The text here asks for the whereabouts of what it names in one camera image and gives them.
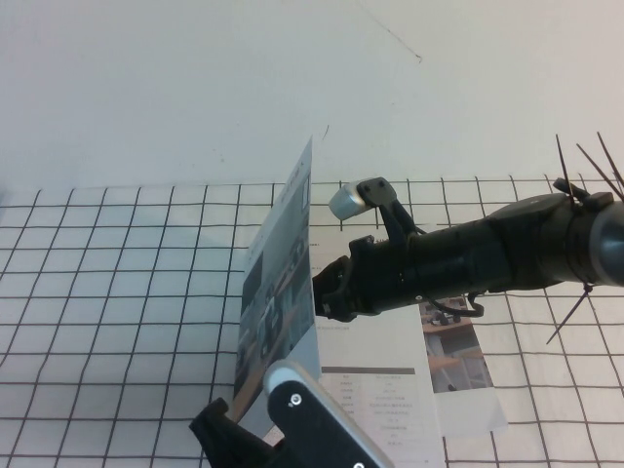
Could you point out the AgileX robotics catalogue booklet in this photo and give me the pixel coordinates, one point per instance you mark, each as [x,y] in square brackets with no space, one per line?
[463,390]
[370,351]

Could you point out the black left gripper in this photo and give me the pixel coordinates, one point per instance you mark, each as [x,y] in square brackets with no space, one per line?
[244,453]

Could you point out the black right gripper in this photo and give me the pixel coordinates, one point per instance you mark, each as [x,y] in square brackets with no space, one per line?
[385,278]

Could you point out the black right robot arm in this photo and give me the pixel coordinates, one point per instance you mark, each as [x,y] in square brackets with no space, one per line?
[512,253]

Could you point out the right wrist camera black silver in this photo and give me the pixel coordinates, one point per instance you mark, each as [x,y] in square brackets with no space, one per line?
[375,190]

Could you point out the thin black zip tie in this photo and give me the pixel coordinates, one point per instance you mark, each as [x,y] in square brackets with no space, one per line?
[612,158]
[599,168]
[563,166]
[568,317]

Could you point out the white black-grid tablecloth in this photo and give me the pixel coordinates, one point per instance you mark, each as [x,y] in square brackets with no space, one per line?
[122,292]

